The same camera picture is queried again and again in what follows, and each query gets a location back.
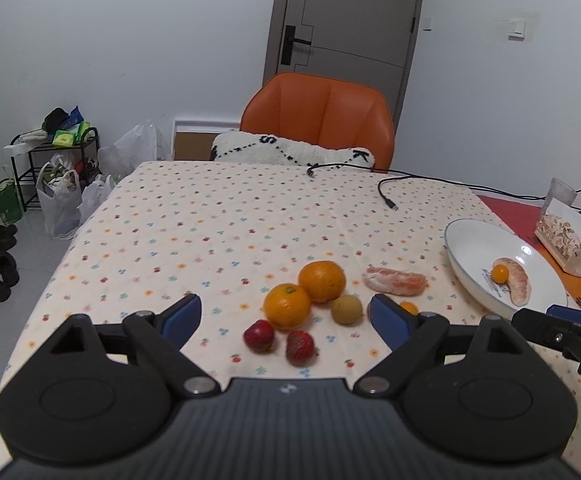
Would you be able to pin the blue bag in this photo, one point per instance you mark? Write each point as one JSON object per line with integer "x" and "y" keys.
{"x": 74, "y": 116}

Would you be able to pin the red strawberry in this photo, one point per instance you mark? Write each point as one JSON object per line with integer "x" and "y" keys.
{"x": 300, "y": 347}
{"x": 259, "y": 335}

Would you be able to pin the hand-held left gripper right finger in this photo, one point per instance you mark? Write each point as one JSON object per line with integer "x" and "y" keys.
{"x": 388, "y": 320}

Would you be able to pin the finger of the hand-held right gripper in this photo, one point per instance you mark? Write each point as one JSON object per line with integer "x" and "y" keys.
{"x": 560, "y": 335}
{"x": 570, "y": 310}

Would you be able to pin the brown kiwi fruit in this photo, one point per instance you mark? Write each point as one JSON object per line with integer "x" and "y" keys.
{"x": 346, "y": 310}

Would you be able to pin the white framed cork board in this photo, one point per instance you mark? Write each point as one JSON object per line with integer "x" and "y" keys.
{"x": 195, "y": 140}

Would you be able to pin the orange with green stem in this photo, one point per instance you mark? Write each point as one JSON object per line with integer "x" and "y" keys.
{"x": 287, "y": 307}

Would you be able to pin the green packets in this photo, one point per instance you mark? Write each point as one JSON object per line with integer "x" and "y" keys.
{"x": 68, "y": 135}

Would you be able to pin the small yellow tomato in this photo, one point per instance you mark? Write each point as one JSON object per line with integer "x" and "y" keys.
{"x": 409, "y": 307}
{"x": 499, "y": 273}

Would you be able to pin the red table mat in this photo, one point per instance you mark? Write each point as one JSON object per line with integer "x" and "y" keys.
{"x": 510, "y": 215}

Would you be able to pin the large white plastic bag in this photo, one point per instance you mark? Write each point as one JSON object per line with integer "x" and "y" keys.
{"x": 133, "y": 147}

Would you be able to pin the white fluffy cushion black letters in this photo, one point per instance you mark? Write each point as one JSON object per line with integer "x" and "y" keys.
{"x": 250, "y": 150}

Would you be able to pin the orange leather chair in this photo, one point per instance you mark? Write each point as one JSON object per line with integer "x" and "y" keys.
{"x": 320, "y": 110}

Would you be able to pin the grey door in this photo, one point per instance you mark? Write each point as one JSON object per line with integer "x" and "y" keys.
{"x": 360, "y": 10}

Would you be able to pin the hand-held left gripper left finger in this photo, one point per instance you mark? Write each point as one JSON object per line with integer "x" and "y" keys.
{"x": 185, "y": 312}

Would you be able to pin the peeled pomelo segment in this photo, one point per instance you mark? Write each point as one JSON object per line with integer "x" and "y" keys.
{"x": 519, "y": 287}
{"x": 395, "y": 281}

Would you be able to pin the white cloth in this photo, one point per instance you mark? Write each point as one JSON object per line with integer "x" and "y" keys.
{"x": 30, "y": 136}

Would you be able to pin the clear glass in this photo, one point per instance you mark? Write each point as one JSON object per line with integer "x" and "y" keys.
{"x": 560, "y": 192}

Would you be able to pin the black shoe rack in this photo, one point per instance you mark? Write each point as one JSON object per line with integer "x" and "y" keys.
{"x": 90, "y": 140}

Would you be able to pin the white plate with blue rim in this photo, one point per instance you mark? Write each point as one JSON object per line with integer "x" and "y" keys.
{"x": 475, "y": 250}

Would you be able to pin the white plastic bag with groceries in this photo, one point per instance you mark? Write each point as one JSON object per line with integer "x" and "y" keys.
{"x": 60, "y": 205}

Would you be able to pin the patterned tissue packet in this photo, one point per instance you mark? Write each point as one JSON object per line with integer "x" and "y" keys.
{"x": 563, "y": 242}

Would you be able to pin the green paper bag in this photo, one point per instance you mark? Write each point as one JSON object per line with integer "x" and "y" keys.
{"x": 6, "y": 202}

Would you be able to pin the black cloth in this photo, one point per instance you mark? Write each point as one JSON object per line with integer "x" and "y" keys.
{"x": 54, "y": 119}

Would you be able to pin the small white plastic bag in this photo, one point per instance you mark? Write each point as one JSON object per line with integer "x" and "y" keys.
{"x": 95, "y": 195}

